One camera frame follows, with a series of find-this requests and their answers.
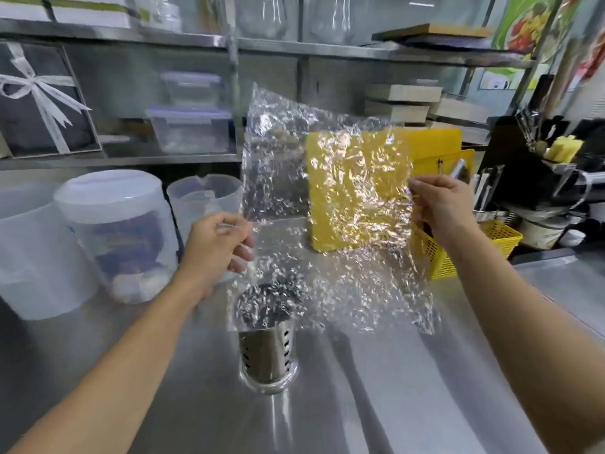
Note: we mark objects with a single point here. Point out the white cardboard box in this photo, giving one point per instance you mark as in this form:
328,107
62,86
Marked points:
90,9
23,7

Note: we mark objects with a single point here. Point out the person's left thumb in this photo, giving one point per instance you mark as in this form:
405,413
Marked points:
234,220

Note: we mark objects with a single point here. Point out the person's right forearm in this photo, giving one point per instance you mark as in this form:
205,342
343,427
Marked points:
529,335

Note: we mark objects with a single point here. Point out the stainless steel shelf rack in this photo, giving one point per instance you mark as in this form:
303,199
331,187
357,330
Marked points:
293,47

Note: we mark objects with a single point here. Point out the small clear food container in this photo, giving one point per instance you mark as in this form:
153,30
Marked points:
191,89

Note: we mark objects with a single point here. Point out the person's right thumb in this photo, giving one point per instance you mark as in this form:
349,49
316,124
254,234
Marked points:
424,186

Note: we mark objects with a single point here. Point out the wooden board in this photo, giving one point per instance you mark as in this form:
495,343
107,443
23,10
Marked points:
432,31

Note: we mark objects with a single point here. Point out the translucent plastic measuring jug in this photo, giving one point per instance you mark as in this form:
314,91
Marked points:
198,199

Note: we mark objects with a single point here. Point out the yellow sponge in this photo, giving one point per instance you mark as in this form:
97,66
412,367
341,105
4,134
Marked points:
564,148

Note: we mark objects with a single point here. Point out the yellow plastic cutting board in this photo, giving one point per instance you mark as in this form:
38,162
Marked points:
439,142

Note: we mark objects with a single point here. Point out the person's right hand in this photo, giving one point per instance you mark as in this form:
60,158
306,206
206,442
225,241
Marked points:
449,210

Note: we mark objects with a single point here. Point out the clear container with white lid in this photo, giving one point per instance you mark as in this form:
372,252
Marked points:
113,222

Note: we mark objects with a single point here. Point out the yellow plastic basket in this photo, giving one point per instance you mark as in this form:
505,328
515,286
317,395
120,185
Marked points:
502,234

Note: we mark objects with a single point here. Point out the perforated steel cutlery holder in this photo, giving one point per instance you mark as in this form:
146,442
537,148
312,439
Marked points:
265,356

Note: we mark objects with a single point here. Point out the steel utensil cup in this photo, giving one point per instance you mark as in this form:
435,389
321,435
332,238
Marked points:
487,203

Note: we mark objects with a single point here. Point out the black kitchen appliance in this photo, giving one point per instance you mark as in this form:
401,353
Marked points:
515,174

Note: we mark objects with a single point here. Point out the clear glass jar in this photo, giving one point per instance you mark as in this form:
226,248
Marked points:
267,16
340,18

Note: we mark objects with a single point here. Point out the large translucent plastic bucket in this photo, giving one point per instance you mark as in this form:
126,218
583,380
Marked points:
38,264

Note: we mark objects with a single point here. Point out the person's left forearm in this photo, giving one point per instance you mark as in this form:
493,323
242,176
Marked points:
118,368

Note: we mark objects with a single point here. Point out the clear crinkled plastic sheet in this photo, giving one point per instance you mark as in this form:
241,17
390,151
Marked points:
331,288

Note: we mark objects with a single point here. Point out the large clear food container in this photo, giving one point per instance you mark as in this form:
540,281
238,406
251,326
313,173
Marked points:
189,132

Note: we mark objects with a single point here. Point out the black gift box white ribbon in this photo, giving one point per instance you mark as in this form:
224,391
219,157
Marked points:
38,113

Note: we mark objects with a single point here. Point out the person's left hand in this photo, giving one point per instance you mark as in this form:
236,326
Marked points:
208,250

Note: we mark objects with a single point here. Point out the colourful fruit poster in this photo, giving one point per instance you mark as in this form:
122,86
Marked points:
524,25

